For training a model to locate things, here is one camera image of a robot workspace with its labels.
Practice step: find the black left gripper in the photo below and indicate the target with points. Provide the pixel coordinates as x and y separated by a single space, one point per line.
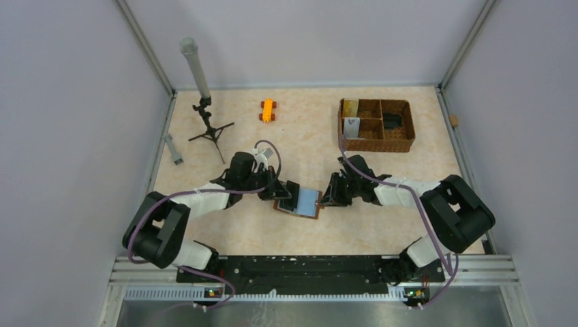
275 191

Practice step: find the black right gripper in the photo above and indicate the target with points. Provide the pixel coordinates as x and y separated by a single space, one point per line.
332 197

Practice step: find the grey credit card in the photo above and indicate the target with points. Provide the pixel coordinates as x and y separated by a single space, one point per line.
290 204

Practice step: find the brown leather card holder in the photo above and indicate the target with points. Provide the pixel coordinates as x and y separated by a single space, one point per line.
308 204

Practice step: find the silver white credit card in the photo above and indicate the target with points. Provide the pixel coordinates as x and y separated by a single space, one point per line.
351 127

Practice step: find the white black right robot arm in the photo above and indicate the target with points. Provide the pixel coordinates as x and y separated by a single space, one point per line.
453 214

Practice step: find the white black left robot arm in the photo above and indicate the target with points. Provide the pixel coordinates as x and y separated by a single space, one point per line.
156 234

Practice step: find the gold credit card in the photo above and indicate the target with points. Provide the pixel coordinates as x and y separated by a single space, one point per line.
350 107

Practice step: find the orange toy car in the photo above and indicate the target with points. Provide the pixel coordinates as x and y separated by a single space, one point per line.
268 106

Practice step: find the woven wicker divided basket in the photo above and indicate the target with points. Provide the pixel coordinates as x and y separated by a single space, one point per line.
386 126

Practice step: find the small wooden block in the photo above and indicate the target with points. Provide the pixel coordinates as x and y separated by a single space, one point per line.
453 120

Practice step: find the black tripod with grey tube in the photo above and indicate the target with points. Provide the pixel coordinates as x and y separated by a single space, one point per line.
189 49

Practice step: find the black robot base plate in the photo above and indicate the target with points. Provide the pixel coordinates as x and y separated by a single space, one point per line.
321 274

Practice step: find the grey metal bracket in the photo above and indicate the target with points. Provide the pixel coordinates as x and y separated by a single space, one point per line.
176 157

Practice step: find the aluminium frame rail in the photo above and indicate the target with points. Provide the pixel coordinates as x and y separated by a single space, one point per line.
476 270

